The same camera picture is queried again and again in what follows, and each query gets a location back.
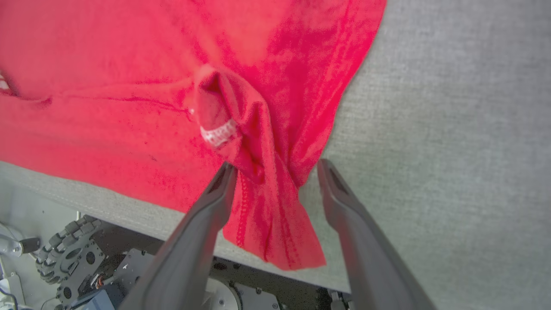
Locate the grey rod with black tip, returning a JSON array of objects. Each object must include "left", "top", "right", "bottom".
[{"left": 0, "top": 222, "right": 42, "bottom": 259}]

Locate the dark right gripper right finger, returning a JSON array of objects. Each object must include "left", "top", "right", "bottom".
[{"left": 317, "top": 158, "right": 436, "bottom": 310}]

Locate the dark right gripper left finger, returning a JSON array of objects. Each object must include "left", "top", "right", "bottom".
[{"left": 118, "top": 161, "right": 238, "bottom": 310}]

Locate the grey omni wheel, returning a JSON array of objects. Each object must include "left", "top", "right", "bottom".
[{"left": 36, "top": 214, "right": 107, "bottom": 285}]

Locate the grey fabric sofa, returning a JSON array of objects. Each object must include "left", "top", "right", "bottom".
[{"left": 0, "top": 0, "right": 551, "bottom": 310}]

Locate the red and white shirt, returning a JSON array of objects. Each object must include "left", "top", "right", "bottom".
[{"left": 0, "top": 0, "right": 387, "bottom": 271}]

